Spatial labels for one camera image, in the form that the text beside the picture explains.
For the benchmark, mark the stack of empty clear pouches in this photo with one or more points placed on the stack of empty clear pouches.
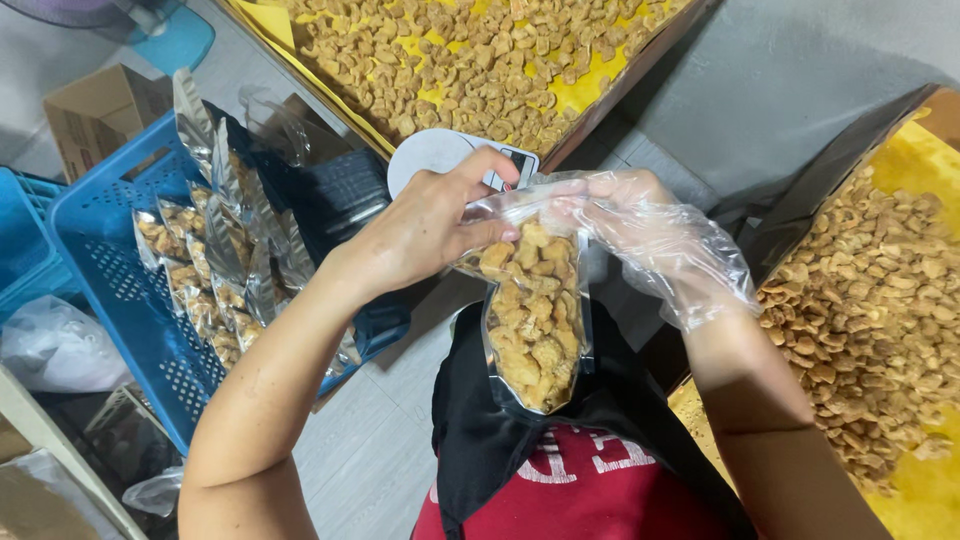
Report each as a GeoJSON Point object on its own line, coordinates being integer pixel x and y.
{"type": "Point", "coordinates": [127, 435]}

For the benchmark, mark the crumpled clear plastic bag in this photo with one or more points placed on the crumpled clear plastic bag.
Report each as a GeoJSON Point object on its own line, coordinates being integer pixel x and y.
{"type": "Point", "coordinates": [156, 491]}

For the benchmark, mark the person's right hand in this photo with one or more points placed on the person's right hand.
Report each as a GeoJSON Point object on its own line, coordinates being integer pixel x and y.
{"type": "Point", "coordinates": [660, 240]}

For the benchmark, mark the row of filled snack packets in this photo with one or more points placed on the row of filled snack packets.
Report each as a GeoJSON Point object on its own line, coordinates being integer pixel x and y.
{"type": "Point", "coordinates": [202, 247]}

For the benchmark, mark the person's left hand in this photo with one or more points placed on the person's left hand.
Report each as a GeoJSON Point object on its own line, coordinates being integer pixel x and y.
{"type": "Point", "coordinates": [409, 225]}

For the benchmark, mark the heap of fried snacks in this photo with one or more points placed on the heap of fried snacks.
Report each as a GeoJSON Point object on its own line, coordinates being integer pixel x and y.
{"type": "Point", "coordinates": [870, 322]}
{"type": "Point", "coordinates": [465, 67]}

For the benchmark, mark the large blue plastic crate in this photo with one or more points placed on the large blue plastic crate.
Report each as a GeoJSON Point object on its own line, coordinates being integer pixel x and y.
{"type": "Point", "coordinates": [124, 285]}

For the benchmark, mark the beige board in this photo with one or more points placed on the beige board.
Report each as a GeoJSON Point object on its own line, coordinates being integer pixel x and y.
{"type": "Point", "coordinates": [45, 457]}

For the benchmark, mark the clear pouch of fried snacks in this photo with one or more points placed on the clear pouch of fried snacks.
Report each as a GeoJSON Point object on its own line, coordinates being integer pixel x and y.
{"type": "Point", "coordinates": [536, 322]}

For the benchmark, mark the white digital kitchen scale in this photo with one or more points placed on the white digital kitchen scale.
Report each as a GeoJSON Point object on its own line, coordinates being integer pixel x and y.
{"type": "Point", "coordinates": [431, 154]}

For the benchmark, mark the white plastic bag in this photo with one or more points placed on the white plastic bag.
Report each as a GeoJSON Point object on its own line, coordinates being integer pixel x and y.
{"type": "Point", "coordinates": [56, 349]}

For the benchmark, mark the brown cardboard box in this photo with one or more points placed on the brown cardboard box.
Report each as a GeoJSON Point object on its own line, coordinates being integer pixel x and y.
{"type": "Point", "coordinates": [97, 112]}

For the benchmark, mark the black apron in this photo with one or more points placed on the black apron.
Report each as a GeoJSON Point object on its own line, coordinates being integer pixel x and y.
{"type": "Point", "coordinates": [472, 442]}

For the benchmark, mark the small blue plastic crate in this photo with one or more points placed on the small blue plastic crate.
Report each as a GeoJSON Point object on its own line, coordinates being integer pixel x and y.
{"type": "Point", "coordinates": [22, 232]}

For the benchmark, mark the blue fan base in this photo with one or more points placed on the blue fan base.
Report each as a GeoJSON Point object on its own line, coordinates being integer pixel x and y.
{"type": "Point", "coordinates": [161, 34]}

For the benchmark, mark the red printed shirt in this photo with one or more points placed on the red printed shirt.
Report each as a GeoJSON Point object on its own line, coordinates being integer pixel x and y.
{"type": "Point", "coordinates": [577, 495]}

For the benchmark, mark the person's right fingers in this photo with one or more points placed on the person's right fingers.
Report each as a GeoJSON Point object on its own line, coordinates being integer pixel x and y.
{"type": "Point", "coordinates": [577, 199]}

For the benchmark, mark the wooden tray with yellow lining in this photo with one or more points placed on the wooden tray with yellow lining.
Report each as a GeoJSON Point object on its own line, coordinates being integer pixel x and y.
{"type": "Point", "coordinates": [915, 165]}
{"type": "Point", "coordinates": [577, 90]}

